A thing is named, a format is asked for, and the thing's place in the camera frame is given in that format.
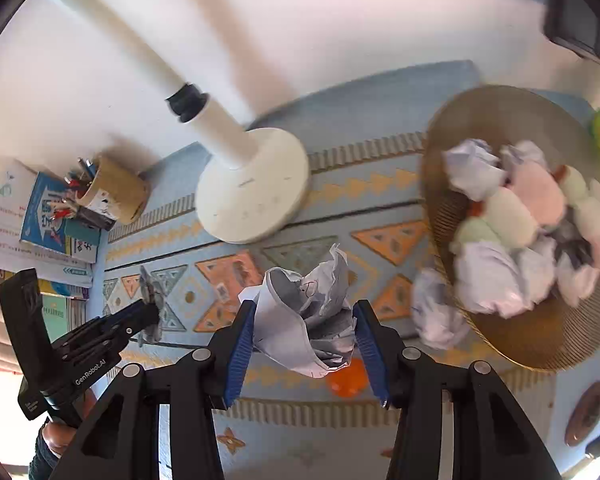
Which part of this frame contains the three-ball plush dango toy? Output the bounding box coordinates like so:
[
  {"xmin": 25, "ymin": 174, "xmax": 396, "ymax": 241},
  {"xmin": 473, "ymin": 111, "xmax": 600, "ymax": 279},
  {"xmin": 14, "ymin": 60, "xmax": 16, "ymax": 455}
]
[{"xmin": 558, "ymin": 166, "xmax": 600, "ymax": 271}]

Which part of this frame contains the patterned blue rug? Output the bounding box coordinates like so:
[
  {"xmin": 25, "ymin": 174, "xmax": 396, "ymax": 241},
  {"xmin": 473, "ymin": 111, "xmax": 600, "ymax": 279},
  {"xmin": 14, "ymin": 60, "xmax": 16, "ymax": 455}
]
[{"xmin": 86, "ymin": 58, "xmax": 600, "ymax": 480}]

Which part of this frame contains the orange mandarin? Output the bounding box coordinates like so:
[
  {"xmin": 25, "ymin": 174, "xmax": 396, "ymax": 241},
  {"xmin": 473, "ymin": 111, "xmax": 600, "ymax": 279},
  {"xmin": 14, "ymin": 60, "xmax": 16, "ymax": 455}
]
[{"xmin": 326, "ymin": 358, "xmax": 368, "ymax": 399}]

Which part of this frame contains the brown ribbed round basket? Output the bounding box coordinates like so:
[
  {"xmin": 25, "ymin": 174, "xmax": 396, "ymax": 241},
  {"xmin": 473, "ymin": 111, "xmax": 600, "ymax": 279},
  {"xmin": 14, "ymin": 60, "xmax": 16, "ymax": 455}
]
[{"xmin": 420, "ymin": 86, "xmax": 600, "ymax": 370}]

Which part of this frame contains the brown pen holder cup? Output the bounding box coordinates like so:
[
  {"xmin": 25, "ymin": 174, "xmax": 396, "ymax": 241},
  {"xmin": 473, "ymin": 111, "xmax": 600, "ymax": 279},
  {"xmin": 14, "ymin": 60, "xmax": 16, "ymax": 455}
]
[{"xmin": 65, "ymin": 155, "xmax": 149, "ymax": 224}]

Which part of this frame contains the stack of books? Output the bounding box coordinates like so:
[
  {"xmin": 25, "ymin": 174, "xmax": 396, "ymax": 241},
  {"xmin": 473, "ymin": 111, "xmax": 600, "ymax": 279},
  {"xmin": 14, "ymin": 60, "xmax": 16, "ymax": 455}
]
[{"xmin": 0, "ymin": 160, "xmax": 99, "ymax": 340}]

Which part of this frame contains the person's left hand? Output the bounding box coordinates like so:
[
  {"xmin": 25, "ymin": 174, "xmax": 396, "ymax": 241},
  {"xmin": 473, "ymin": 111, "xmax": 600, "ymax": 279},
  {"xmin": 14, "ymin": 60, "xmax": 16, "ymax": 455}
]
[{"xmin": 42, "ymin": 389, "xmax": 97, "ymax": 457}]

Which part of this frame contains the brown wooden oval object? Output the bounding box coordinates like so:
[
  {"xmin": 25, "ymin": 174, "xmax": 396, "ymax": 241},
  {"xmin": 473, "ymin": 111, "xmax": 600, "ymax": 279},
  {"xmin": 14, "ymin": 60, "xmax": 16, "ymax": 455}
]
[{"xmin": 565, "ymin": 382, "xmax": 600, "ymax": 448}]

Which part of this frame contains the white paper ball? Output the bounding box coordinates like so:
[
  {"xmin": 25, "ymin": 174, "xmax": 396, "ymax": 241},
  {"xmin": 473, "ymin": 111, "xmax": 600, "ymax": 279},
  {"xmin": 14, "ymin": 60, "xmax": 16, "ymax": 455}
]
[{"xmin": 238, "ymin": 244, "xmax": 356, "ymax": 379}]

